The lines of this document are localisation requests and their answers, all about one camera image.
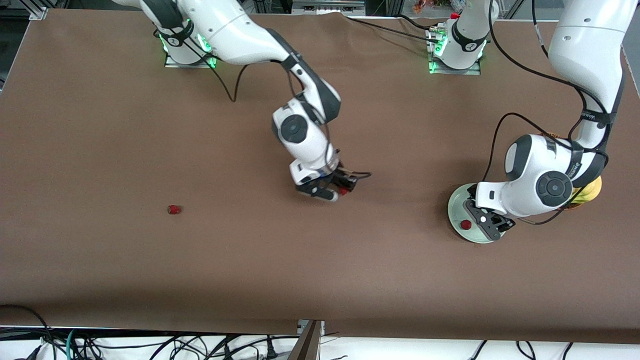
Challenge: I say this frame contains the pale green round plate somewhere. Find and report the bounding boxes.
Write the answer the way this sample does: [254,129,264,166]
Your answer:
[447,183,510,244]

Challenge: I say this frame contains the brown table cloth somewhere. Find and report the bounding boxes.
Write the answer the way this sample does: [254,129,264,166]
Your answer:
[0,9,640,346]

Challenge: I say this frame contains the brown wicker basket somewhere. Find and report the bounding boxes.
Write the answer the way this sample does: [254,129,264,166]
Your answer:
[542,131,586,211]

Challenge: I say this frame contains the yellow banana bunch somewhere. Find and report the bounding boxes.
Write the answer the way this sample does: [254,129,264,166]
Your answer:
[570,176,603,206]

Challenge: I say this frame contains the colourful toy pile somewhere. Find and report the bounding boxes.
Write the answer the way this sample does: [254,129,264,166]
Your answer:
[412,0,468,15]

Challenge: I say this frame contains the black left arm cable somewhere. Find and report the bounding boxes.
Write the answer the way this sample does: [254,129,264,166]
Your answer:
[480,0,612,227]

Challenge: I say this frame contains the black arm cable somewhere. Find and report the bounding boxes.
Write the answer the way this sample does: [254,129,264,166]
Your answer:
[152,30,373,201]
[480,0,612,227]

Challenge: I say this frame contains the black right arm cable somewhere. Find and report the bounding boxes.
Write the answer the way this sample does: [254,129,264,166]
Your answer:
[152,30,373,201]

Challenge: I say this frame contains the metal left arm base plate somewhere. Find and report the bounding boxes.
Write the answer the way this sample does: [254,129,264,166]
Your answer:
[427,27,482,76]

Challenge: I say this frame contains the brown wooden post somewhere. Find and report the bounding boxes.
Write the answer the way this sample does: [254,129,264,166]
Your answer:
[287,320,323,360]

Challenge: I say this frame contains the aluminium profile frame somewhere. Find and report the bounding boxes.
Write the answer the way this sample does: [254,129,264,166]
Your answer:
[291,0,366,16]

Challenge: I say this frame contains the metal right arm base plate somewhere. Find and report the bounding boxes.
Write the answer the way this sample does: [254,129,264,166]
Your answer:
[164,50,219,69]

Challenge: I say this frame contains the tangled black cables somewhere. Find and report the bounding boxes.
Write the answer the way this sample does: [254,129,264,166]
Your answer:
[75,332,281,360]

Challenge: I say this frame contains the black looped cable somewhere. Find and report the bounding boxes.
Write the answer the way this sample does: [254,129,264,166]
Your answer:
[0,304,56,360]

